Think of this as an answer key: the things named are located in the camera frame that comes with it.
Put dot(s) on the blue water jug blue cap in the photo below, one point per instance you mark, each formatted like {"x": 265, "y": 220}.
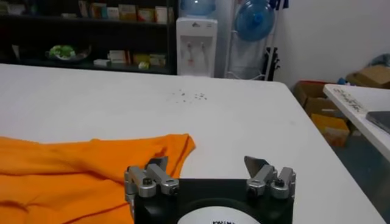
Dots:
{"x": 254, "y": 21}

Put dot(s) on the black tripod stand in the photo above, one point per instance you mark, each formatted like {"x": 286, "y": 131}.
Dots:
{"x": 272, "y": 62}

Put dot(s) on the open flap cardboard box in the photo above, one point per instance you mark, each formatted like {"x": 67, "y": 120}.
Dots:
{"x": 373, "y": 76}

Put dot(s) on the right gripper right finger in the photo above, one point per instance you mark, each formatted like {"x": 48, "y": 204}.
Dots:
{"x": 262, "y": 179}

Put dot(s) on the upright blue water bottle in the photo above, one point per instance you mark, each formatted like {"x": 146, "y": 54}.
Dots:
{"x": 198, "y": 6}

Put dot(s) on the white side table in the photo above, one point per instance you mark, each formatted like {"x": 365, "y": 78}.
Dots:
{"x": 374, "y": 97}

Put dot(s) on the orange white medicine box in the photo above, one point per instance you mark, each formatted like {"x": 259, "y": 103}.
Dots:
{"x": 98, "y": 10}

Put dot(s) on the bowl with green items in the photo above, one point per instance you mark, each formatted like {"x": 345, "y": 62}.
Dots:
{"x": 62, "y": 51}

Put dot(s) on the pale yellow box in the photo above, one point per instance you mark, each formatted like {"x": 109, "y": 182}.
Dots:
{"x": 157, "y": 59}

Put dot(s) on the orange yellow small box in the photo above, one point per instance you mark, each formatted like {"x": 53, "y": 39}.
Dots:
{"x": 330, "y": 128}

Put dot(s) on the black smartphone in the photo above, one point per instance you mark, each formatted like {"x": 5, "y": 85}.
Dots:
{"x": 381, "y": 120}

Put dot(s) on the white water dispenser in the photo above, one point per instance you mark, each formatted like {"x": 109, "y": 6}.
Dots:
{"x": 196, "y": 61}

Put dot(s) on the small flat white box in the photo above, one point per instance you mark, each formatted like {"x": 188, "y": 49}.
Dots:
{"x": 68, "y": 15}

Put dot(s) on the yellow green box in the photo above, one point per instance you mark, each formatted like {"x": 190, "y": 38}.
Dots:
{"x": 140, "y": 58}

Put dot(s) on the red yellow medicine box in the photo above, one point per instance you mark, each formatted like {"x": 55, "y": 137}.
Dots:
{"x": 145, "y": 14}

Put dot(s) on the pile of grey clothes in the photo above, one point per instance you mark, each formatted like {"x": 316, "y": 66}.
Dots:
{"x": 382, "y": 59}

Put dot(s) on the black shelving unit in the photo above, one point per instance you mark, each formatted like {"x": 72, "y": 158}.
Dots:
{"x": 45, "y": 33}

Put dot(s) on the small green box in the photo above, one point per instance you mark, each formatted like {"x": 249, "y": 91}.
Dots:
{"x": 143, "y": 65}

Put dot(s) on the blue plastic bag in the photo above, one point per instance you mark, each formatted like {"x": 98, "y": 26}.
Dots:
{"x": 342, "y": 81}

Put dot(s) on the open cardboard box red rim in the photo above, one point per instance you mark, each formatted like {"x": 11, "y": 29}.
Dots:
{"x": 315, "y": 103}

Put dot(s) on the dark blue hanging cloth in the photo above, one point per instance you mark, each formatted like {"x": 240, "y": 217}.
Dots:
{"x": 278, "y": 3}

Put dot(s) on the orange t-shirt with white print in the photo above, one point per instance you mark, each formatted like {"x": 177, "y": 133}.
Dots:
{"x": 61, "y": 188}

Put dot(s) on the white box red stripe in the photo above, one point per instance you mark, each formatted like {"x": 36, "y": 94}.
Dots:
{"x": 117, "y": 56}

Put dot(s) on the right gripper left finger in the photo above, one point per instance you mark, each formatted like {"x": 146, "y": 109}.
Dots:
{"x": 146, "y": 182}

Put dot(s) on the yellow white medicine box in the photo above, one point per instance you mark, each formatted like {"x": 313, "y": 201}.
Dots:
{"x": 161, "y": 14}

